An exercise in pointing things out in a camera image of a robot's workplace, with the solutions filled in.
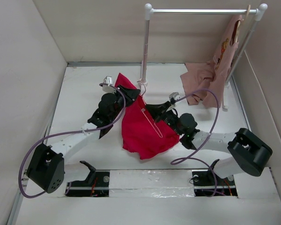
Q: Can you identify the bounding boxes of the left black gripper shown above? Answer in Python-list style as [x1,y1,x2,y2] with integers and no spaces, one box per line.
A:
[110,85,140,121]

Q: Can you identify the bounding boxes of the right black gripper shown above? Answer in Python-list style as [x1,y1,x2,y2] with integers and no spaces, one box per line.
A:
[145,101,183,136]

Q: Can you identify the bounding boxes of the pink wire hanger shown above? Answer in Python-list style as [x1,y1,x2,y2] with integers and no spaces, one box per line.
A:
[137,80,163,138]

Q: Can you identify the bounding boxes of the red t shirt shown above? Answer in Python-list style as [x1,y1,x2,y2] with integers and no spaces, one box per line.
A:
[114,72,180,160]

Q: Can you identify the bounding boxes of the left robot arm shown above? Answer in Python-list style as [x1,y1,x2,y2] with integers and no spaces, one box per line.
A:
[26,83,141,194]

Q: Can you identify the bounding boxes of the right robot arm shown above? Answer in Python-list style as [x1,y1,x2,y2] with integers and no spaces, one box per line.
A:
[145,102,273,184]

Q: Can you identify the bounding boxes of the pink shirt on floor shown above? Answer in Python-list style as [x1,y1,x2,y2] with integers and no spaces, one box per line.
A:
[180,61,214,95]

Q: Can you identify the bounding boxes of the hanging pink printed shirt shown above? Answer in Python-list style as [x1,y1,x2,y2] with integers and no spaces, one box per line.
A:
[203,15,243,108]

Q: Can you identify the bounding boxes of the wooden hanger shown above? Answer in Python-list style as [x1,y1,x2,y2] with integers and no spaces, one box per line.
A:
[233,4,251,43]

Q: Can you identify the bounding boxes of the white clothes rack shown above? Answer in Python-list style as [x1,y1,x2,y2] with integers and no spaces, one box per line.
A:
[140,3,268,110]

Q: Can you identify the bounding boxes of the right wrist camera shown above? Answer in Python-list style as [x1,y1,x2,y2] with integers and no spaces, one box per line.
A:
[169,92,181,105]

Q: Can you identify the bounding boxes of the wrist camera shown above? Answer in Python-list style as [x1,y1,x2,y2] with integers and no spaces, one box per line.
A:
[169,92,181,105]
[100,76,114,93]

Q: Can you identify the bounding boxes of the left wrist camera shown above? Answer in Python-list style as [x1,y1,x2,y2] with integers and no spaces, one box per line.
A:
[100,76,114,93]

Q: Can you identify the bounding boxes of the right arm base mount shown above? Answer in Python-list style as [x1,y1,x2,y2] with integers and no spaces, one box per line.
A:
[189,157,237,197]

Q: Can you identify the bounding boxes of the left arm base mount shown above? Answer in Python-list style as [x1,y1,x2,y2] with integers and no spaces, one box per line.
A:
[65,161,110,197]

